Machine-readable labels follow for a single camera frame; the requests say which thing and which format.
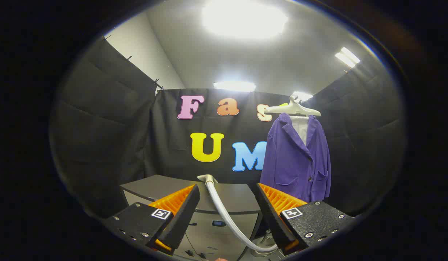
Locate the twin tube ceiling light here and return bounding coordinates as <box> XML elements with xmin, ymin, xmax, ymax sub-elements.
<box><xmin>335</xmin><ymin>47</ymin><xmax>361</xmax><ymax>68</ymax></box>

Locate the grey cabinet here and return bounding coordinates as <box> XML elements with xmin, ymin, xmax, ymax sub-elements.
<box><xmin>120</xmin><ymin>175</ymin><xmax>262</xmax><ymax>260</ymax></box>

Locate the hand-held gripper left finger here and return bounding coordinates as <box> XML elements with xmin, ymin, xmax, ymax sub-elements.
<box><xmin>102</xmin><ymin>184</ymin><xmax>201</xmax><ymax>256</ymax></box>

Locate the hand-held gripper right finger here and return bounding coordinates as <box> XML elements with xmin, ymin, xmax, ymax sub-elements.
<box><xmin>255</xmin><ymin>182</ymin><xmax>356</xmax><ymax>256</ymax></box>

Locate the white shirt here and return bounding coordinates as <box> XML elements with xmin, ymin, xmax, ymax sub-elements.
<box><xmin>290</xmin><ymin>115</ymin><xmax>309</xmax><ymax>145</ymax></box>

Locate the large round ceiling light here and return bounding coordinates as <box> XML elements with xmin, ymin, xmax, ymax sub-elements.
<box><xmin>202</xmin><ymin>0</ymin><xmax>288</xmax><ymax>40</ymax></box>

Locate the purple corduroy jacket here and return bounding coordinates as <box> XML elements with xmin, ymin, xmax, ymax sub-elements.
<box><xmin>259</xmin><ymin>113</ymin><xmax>332</xmax><ymax>203</ymax></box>

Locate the white clothes hanger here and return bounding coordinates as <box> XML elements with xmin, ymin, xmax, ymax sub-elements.
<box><xmin>264</xmin><ymin>95</ymin><xmax>322</xmax><ymax>117</ymax></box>

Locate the ceiling light panel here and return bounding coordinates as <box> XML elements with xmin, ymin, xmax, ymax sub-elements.
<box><xmin>292</xmin><ymin>91</ymin><xmax>314</xmax><ymax>102</ymax></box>
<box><xmin>214</xmin><ymin>81</ymin><xmax>256</xmax><ymax>92</ymax></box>

